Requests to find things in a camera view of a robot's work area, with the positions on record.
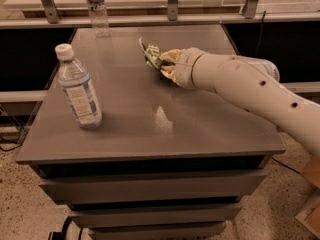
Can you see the far clear water bottle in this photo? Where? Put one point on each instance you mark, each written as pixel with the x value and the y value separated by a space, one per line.
pixel 99 17

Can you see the middle grey drawer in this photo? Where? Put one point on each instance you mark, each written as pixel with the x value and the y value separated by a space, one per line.
pixel 156 215

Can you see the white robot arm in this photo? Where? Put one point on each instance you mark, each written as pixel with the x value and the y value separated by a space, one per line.
pixel 249 84

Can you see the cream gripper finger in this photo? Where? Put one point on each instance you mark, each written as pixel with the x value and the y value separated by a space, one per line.
pixel 169 72
pixel 171 55

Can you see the grey drawer cabinet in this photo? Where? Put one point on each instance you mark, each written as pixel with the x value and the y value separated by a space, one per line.
pixel 150 126

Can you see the near water bottle white cap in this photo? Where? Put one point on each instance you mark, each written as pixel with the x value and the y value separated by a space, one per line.
pixel 75 81

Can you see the green jalapeno chip bag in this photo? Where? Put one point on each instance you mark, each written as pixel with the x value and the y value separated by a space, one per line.
pixel 155 56

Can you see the bottom grey drawer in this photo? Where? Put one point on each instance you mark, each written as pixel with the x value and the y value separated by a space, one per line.
pixel 158 232

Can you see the grey drawer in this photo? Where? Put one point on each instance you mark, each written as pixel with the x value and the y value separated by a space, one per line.
pixel 150 187
pixel 158 232
pixel 156 215

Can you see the cardboard box right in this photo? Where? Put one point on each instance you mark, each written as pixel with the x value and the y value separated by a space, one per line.
pixel 309 215

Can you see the top grey drawer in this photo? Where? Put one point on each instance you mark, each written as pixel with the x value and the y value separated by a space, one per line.
pixel 150 187

